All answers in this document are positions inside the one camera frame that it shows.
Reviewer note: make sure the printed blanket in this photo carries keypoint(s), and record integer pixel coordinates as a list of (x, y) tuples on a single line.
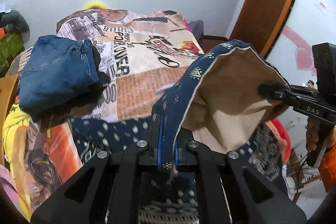
[(141, 77)]

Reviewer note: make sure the small pink door sticker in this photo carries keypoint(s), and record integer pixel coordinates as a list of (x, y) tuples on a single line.
[(322, 6)]

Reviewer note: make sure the wooden lap desk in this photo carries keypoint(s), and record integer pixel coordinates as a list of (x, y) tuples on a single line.
[(6, 98)]

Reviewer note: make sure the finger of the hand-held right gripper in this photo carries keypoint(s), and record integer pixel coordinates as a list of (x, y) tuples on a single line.
[(302, 88), (282, 96)]

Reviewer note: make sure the striped bed sheet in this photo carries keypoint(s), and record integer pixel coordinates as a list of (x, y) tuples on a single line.
[(25, 54)]

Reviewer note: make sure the yellow cloth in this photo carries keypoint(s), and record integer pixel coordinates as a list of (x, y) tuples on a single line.
[(13, 124)]

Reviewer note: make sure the green patterned cloth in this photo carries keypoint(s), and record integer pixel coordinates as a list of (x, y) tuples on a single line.
[(10, 48)]

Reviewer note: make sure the navy patterned hoodie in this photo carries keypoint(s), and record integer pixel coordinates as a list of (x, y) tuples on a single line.
[(231, 82)]

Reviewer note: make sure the orange box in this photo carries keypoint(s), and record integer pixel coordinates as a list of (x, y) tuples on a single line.
[(1, 33)]

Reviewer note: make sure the white wardrobe door pink hearts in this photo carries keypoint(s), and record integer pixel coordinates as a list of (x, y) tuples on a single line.
[(307, 29)]

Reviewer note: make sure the red cloth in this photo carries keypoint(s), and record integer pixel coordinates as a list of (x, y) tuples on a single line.
[(282, 134)]

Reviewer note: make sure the purple bag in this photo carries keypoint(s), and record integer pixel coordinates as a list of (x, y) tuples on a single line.
[(197, 28)]

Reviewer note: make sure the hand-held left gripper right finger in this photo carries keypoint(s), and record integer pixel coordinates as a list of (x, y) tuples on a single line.
[(176, 158)]

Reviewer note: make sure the grey-green jacket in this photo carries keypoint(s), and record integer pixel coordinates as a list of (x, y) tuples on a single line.
[(15, 20)]

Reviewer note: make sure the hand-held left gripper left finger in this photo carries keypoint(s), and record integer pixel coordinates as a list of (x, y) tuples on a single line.
[(160, 140)]

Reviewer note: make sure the person's right hand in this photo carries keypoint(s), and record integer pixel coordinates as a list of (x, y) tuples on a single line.
[(311, 134)]

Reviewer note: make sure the folded blue jeans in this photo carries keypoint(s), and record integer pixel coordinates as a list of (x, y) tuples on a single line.
[(57, 69)]

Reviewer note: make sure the yellow plush pillow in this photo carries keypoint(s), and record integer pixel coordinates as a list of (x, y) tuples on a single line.
[(95, 5)]

